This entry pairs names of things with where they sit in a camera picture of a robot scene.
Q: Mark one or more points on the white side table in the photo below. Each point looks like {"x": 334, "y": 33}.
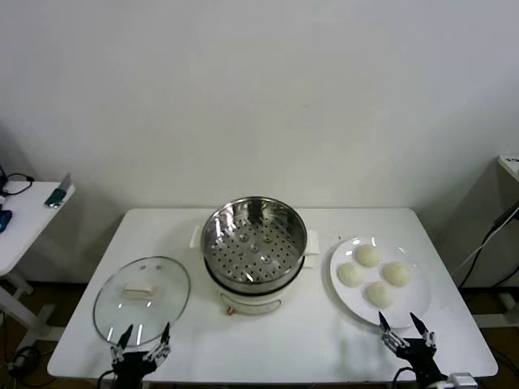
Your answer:
{"x": 28, "y": 227}

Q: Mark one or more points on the white round plate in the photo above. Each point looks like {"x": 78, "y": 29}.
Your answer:
{"x": 409, "y": 308}

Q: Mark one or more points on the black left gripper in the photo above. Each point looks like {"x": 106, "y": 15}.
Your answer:
{"x": 131, "y": 364}

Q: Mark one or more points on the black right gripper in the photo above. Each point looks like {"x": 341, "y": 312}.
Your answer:
{"x": 419, "y": 358}

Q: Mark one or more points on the white steamed baozi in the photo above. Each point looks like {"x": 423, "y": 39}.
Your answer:
{"x": 397, "y": 274}
{"x": 368, "y": 256}
{"x": 351, "y": 275}
{"x": 380, "y": 294}

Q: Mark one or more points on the blue object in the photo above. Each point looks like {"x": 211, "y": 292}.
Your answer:
{"x": 4, "y": 221}

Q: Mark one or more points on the stainless steel steamer basket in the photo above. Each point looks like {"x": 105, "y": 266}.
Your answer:
{"x": 253, "y": 251}

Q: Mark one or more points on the black power adapter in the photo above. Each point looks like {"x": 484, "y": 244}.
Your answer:
{"x": 504, "y": 216}

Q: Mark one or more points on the round glass pot lid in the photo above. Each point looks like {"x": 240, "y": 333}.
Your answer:
{"x": 142, "y": 308}

